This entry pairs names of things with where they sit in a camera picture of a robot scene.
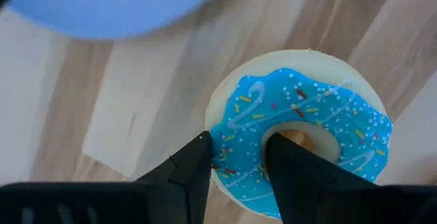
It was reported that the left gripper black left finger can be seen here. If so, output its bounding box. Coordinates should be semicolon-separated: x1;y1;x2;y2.
135;130;214;224

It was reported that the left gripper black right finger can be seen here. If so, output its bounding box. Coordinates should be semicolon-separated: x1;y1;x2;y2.
265;132;376;224

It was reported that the large blue donut white drizzle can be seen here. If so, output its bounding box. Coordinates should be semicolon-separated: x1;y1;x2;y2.
203;48;394;221

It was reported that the lavender round plate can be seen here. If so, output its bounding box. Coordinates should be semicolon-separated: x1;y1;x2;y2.
7;0;233;40

